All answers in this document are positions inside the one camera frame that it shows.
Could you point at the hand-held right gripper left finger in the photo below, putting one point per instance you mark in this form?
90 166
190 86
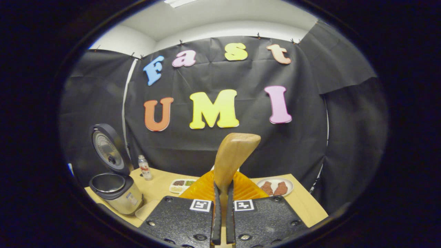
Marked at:
179 220

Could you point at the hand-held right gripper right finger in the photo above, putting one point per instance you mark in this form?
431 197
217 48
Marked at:
265 220

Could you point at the black silver rice cooker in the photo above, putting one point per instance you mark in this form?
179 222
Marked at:
120 196

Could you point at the wooden spoon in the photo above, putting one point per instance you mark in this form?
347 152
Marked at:
234 155

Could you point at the white divided dish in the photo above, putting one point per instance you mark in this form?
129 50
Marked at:
182 186

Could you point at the white plate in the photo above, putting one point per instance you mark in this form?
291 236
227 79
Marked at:
289 184

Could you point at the small plastic bottle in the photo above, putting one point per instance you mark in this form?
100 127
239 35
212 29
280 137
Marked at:
145 168

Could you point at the monitor screen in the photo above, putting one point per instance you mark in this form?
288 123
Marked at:
70 169

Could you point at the large ceiling light panel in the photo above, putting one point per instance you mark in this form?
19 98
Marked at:
179 2

